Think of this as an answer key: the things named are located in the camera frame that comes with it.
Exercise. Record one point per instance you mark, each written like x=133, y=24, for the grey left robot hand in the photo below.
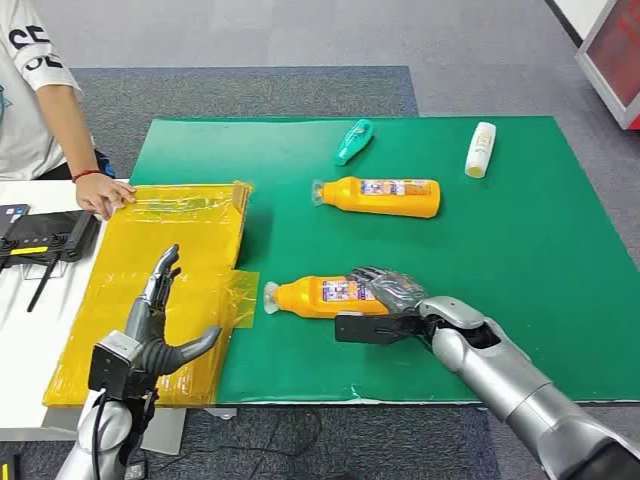
x=147, y=324

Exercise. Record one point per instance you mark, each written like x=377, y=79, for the black device with antenna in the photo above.
x=50, y=235

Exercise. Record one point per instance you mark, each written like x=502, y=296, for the teal plastic bottle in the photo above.
x=352, y=142

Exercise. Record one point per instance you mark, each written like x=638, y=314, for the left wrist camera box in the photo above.
x=112, y=364

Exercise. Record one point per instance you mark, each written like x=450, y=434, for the red and white cabinet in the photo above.
x=617, y=60

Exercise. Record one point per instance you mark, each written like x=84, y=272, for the person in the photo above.
x=20, y=112

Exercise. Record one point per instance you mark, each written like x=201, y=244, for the blue black chair part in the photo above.
x=106, y=166

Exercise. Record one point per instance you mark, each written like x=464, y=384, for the green table mat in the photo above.
x=500, y=265

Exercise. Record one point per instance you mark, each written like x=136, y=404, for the person's hand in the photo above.
x=103, y=195

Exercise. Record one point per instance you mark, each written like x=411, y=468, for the person's forearm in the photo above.
x=67, y=129

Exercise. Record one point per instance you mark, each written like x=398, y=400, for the dark grey floor rug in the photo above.
x=250, y=93

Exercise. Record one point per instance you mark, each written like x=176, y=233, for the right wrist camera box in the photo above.
x=370, y=329

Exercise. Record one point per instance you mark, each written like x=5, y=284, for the black floor device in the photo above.
x=7, y=469

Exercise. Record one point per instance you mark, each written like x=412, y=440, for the grey power adapter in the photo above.
x=136, y=472

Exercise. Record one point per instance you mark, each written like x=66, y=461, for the white plastic bottle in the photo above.
x=481, y=149

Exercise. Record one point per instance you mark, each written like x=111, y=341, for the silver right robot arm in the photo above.
x=520, y=391

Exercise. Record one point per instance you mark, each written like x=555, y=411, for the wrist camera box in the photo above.
x=370, y=329
x=112, y=364

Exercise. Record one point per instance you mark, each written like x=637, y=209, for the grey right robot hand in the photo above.
x=395, y=291

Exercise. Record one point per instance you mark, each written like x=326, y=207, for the orange bottle with clear cap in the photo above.
x=390, y=202
x=300, y=297

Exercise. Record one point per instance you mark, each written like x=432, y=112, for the yellow plastic-wrapped board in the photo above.
x=190, y=238

